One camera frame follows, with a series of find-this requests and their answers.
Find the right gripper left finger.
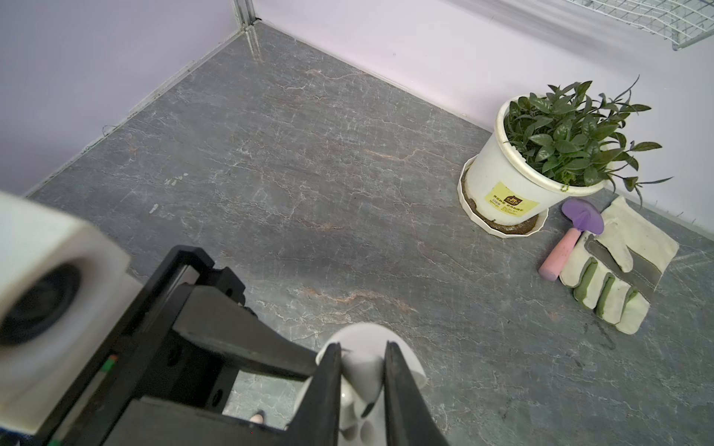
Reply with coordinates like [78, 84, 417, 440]
[286, 343, 342, 446]

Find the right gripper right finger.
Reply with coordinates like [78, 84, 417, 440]
[384, 341, 448, 446]

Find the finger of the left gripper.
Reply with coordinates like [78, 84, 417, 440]
[173, 285, 317, 381]

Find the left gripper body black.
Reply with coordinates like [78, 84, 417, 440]
[33, 246, 279, 445]

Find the white earbud charging case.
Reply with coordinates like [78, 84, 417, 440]
[315, 323, 427, 445]

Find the white earbud one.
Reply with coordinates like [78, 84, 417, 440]
[341, 350, 384, 418]

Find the white plant saucer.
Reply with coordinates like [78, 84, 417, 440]
[456, 155, 550, 240]

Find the purple pink garden trowel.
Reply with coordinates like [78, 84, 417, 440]
[538, 198, 604, 282]

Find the potted green plant white pot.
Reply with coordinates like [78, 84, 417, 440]
[461, 81, 662, 227]

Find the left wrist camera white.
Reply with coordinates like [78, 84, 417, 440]
[1, 193, 141, 435]

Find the long white wire basket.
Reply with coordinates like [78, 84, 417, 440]
[571, 0, 713, 51]

